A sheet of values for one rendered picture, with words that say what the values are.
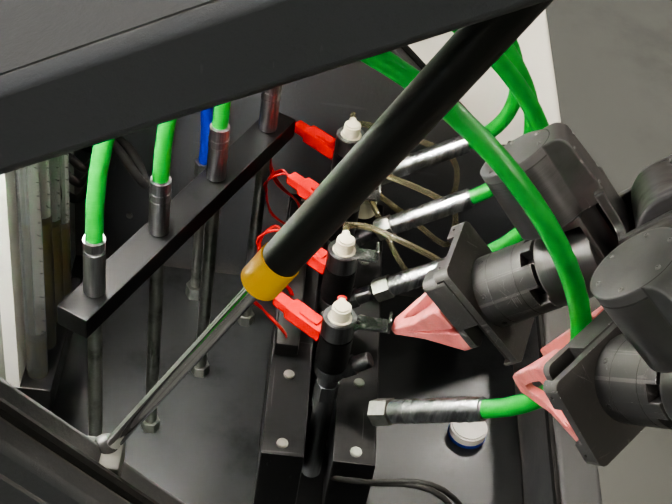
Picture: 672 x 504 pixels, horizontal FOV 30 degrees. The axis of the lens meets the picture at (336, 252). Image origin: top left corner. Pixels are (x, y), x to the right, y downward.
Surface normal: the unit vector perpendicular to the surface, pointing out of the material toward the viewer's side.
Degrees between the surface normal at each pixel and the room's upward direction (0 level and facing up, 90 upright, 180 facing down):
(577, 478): 0
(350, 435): 0
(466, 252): 43
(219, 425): 0
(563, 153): 73
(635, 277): 49
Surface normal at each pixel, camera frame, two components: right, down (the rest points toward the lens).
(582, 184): -0.15, 0.43
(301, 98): -0.04, 0.69
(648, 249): -0.62, -0.72
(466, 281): 0.74, -0.31
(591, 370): 0.48, -0.03
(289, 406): 0.13, -0.72
